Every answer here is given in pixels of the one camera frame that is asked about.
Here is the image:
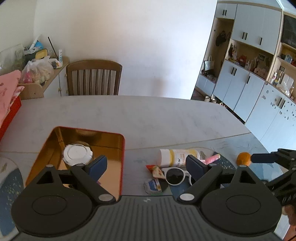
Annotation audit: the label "pink tube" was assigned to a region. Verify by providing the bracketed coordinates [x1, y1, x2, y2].
[200, 154, 221, 165]

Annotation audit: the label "round white lid tin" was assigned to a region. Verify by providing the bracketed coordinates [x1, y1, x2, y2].
[63, 144, 93, 167]

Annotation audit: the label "white sunglasses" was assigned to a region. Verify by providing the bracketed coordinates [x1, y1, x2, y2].
[161, 167, 196, 186]

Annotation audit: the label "orange fruit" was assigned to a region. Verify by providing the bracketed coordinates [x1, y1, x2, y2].
[236, 152, 252, 166]

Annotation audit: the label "white yellow bottle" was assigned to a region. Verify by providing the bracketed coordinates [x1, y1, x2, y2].
[157, 149, 200, 167]

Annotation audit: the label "red candy wrapper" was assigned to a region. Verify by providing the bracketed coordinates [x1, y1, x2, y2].
[146, 165, 166, 180]

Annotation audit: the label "blue label black pod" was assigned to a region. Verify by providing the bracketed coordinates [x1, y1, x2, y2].
[144, 178, 168, 195]

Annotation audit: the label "blue patterned placemat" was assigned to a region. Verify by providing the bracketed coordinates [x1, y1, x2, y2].
[169, 138, 285, 204]

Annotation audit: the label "red tin box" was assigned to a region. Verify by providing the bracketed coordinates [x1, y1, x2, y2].
[26, 126, 125, 199]

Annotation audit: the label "wooden sideboard cabinet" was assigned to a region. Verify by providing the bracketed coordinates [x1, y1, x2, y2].
[17, 55, 70, 100]

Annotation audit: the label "wooden chair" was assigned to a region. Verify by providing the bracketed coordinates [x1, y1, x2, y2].
[66, 59, 122, 95]

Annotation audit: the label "large red gift box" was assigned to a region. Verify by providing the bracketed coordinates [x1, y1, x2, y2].
[0, 96, 22, 140]

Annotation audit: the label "white tote bag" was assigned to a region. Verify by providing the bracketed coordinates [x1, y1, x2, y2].
[204, 55, 215, 71]

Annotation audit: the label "pink paper bag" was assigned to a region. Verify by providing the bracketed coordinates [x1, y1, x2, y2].
[1, 70, 24, 126]

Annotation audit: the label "white plastic bag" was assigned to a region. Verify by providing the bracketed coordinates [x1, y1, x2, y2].
[19, 56, 63, 85]

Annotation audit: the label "green yellow box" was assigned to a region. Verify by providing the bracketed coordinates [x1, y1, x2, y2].
[24, 48, 48, 62]

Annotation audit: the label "glass bowl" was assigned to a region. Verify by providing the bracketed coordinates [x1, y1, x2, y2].
[0, 44, 25, 75]

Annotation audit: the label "white wall cabinet unit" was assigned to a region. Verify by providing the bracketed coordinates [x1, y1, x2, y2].
[195, 1, 295, 152]

